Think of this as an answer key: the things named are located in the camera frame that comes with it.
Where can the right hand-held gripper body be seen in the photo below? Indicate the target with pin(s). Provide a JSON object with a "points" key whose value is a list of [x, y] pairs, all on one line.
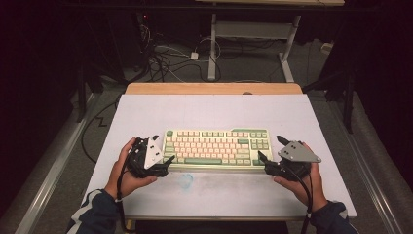
{"points": [[297, 154]]}

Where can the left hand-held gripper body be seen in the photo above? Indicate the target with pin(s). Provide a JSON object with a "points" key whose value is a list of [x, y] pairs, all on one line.
{"points": [[152, 152]]}

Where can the green and cream keyboard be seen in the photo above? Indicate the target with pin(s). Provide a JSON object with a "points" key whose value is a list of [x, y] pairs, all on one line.
{"points": [[214, 152]]}

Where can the person's right hand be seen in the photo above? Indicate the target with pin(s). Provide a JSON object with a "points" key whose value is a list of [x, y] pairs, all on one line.
{"points": [[311, 191]]}

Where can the person's left hand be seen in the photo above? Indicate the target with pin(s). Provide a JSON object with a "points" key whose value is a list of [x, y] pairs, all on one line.
{"points": [[125, 185]]}

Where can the black stand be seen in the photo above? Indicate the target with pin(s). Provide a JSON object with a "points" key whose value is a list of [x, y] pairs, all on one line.
{"points": [[82, 97], [348, 104]]}

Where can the white power adapter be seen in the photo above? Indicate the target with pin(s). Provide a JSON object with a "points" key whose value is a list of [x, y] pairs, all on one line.
{"points": [[194, 56]]}

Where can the white power strip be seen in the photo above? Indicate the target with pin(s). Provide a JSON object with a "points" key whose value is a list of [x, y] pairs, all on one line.
{"points": [[326, 47]]}

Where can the metal floor rail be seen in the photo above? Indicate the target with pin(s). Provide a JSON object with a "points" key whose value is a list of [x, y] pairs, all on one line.
{"points": [[367, 169], [55, 175]]}

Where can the white metal desk frame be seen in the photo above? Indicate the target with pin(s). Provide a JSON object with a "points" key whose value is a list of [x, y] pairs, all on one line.
{"points": [[253, 30]]}

